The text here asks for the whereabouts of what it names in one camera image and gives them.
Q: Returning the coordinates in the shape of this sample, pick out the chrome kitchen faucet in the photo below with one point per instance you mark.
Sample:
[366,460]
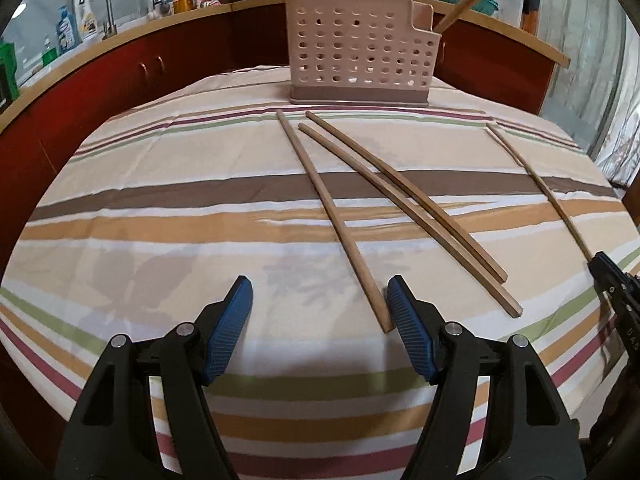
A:
[111,15]

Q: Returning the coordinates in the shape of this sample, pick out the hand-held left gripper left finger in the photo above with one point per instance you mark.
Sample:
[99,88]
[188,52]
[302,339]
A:
[227,330]

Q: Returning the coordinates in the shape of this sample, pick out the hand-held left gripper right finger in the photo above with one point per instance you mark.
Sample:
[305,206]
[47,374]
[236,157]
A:
[410,330]

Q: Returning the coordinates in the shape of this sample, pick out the white spray bottle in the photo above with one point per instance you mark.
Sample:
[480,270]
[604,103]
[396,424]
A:
[89,22]

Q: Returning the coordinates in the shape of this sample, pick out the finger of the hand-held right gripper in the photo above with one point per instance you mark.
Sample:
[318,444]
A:
[615,282]

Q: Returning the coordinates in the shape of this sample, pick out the wooden kitchen countertop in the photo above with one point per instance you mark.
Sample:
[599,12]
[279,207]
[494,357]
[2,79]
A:
[545,50]

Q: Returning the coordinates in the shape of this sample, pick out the glass sliding door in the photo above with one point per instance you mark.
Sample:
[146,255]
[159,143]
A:
[590,35]

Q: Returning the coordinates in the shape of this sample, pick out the green ribbed bottle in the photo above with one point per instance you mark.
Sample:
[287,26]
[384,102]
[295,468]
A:
[7,65]

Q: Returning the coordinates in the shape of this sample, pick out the glass jar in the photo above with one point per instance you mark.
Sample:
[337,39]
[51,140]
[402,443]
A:
[136,5]

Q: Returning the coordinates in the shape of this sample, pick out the blue detergent bottle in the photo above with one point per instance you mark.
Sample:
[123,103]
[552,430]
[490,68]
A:
[66,32]

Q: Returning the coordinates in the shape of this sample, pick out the pink perforated plastic utensil holder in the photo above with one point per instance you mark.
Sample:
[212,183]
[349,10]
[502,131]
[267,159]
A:
[360,97]

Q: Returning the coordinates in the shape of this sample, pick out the white plastic container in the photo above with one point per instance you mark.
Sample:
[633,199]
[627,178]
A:
[507,5]

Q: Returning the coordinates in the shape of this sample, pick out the striped tablecloth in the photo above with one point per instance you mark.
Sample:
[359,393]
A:
[175,210]

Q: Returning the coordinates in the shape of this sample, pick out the green dish soap bottle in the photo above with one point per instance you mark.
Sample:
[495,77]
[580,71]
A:
[48,55]

